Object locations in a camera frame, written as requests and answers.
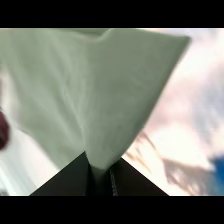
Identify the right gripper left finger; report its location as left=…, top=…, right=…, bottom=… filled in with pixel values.
left=29, top=150, right=91, bottom=197

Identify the grey-green shirt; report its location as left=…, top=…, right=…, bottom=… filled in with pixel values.
left=0, top=28, right=192, bottom=174

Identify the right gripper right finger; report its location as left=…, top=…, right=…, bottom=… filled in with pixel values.
left=109, top=157, right=169, bottom=197

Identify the blue garment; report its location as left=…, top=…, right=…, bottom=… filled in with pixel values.
left=209, top=152, right=224, bottom=197

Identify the dark red garment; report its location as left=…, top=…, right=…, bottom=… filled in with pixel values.
left=0, top=109, right=11, bottom=152

